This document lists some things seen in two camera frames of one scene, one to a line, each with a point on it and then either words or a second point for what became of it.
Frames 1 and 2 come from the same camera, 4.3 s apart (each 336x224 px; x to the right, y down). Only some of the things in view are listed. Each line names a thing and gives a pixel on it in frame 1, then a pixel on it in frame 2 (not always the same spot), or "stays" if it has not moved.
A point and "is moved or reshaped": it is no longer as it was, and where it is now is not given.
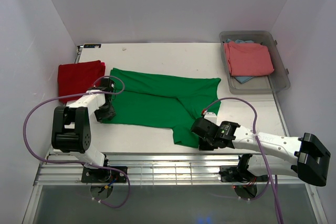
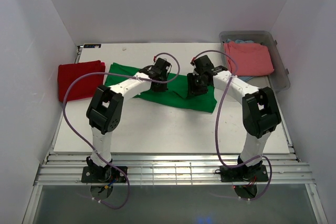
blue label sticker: [92, 45] stays
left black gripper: [109, 114] → [160, 89]
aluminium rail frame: [156, 169] stays
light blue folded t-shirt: [241, 79] stays
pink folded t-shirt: [249, 59] stays
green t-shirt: [169, 103] is moved or reshaped
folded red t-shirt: [75, 78] stays
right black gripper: [203, 147] → [191, 87]
